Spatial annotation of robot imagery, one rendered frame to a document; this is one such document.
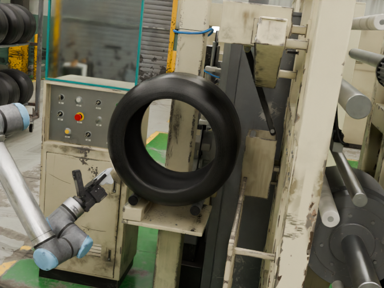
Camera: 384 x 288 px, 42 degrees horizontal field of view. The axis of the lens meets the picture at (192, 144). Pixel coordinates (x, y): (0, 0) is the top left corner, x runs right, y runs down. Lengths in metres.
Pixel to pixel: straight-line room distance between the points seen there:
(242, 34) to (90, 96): 1.42
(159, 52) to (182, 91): 9.55
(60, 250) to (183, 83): 0.82
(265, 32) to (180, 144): 1.00
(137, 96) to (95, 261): 1.43
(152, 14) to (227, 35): 9.88
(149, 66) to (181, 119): 9.20
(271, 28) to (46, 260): 1.15
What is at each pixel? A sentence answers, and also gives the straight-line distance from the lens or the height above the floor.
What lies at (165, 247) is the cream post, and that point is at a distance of 2.72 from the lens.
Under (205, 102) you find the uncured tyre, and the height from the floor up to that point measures 1.39.
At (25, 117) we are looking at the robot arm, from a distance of 2.17.
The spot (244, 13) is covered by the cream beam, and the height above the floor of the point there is 1.75.
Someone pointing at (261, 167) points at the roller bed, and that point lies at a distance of 2.44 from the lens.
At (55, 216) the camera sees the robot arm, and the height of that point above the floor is 0.88.
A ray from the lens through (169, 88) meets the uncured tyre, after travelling 2.08.
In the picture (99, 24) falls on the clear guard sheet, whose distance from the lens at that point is 2.94.
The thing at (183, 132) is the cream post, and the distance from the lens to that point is 2.51.
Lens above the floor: 1.71
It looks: 14 degrees down
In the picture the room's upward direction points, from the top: 7 degrees clockwise
